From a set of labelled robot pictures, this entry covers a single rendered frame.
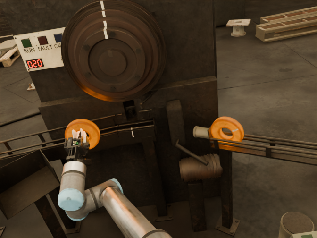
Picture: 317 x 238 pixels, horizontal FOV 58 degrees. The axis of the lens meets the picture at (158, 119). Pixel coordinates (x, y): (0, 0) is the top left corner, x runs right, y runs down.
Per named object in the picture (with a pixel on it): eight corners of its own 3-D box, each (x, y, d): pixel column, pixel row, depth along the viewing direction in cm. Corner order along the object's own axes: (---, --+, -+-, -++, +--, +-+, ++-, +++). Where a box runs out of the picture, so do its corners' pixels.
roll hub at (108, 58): (91, 91, 133) (72, 32, 118) (150, 82, 132) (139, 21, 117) (89, 97, 128) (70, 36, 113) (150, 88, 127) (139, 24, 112)
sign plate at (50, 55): (29, 70, 146) (14, 35, 136) (78, 62, 145) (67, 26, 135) (27, 72, 144) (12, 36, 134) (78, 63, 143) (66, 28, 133)
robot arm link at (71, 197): (59, 213, 108) (54, 200, 100) (63, 183, 116) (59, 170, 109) (85, 211, 109) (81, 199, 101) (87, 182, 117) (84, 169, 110)
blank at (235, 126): (225, 146, 145) (222, 150, 142) (207, 122, 142) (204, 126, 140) (250, 138, 133) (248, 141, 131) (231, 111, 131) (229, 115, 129)
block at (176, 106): (170, 135, 166) (164, 99, 153) (184, 133, 165) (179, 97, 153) (171, 147, 157) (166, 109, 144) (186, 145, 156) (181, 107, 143)
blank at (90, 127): (60, 123, 130) (58, 128, 127) (91, 114, 128) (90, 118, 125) (75, 149, 138) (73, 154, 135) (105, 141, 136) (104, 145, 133)
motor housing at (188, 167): (186, 217, 184) (177, 153, 155) (220, 212, 183) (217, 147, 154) (189, 235, 173) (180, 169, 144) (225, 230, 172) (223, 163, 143)
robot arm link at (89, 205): (97, 214, 121) (95, 200, 112) (70, 226, 117) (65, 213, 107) (89, 196, 126) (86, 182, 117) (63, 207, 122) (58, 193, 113)
